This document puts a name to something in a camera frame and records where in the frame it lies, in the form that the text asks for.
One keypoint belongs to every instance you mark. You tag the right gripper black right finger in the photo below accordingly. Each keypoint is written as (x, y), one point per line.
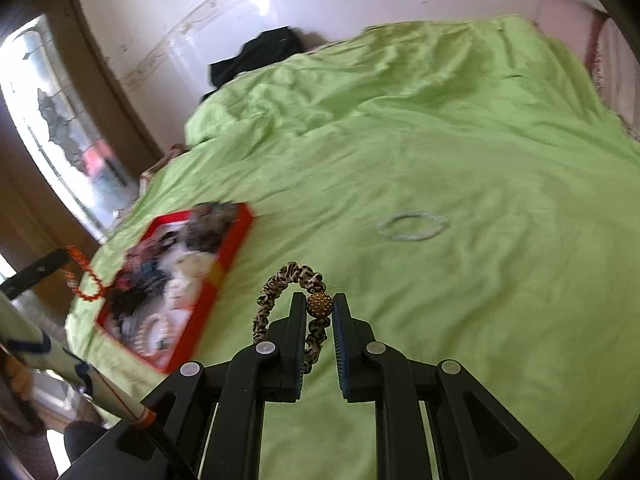
(432, 421)

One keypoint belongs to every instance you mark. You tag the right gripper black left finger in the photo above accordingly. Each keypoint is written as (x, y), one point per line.
(210, 415)

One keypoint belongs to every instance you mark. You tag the white cherry print scrunchie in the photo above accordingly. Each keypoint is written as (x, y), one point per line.
(188, 273)

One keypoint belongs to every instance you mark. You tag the grey black organza scrunchie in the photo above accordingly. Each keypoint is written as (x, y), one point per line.
(207, 225)

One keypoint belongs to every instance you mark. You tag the person left hand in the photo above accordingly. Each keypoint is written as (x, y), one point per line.
(16, 393)

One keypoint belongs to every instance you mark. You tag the red white tray box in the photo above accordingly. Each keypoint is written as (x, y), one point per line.
(159, 300)

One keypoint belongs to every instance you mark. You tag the stained glass window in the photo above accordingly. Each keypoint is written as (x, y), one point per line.
(58, 132)

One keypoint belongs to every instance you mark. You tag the brown leopard blanket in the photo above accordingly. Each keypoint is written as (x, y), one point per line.
(146, 177)

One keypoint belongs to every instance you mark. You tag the pale green bangle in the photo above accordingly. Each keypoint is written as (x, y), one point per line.
(413, 226)

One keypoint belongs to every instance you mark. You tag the green bed sheet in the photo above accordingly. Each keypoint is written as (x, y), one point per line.
(534, 287)

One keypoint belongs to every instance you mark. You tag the striped floral sofa cushion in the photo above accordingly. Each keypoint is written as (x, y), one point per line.
(591, 33)

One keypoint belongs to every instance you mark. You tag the black cloth at wall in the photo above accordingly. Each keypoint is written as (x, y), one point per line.
(269, 47)

